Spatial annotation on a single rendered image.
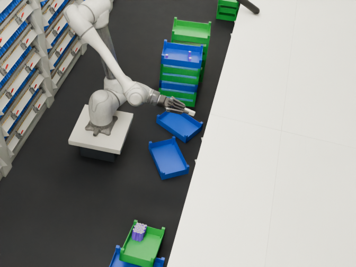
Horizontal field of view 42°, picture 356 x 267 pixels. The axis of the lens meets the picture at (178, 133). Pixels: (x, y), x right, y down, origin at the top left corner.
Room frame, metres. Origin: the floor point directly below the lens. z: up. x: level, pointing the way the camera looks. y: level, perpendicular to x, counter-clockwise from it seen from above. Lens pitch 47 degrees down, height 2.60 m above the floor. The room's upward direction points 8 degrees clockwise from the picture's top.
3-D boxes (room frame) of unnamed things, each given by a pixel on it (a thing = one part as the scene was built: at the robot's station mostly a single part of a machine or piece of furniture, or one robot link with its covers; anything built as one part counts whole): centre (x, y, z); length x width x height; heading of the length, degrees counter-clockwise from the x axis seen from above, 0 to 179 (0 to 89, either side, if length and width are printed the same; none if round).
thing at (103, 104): (2.18, 0.53, 0.41); 0.18 x 0.16 x 0.22; 154
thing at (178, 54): (2.81, 0.05, 0.44); 0.30 x 0.20 x 0.08; 90
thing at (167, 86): (2.81, 0.05, 0.20); 0.30 x 0.20 x 0.08; 90
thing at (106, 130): (2.15, 0.54, 0.27); 0.22 x 0.18 x 0.06; 172
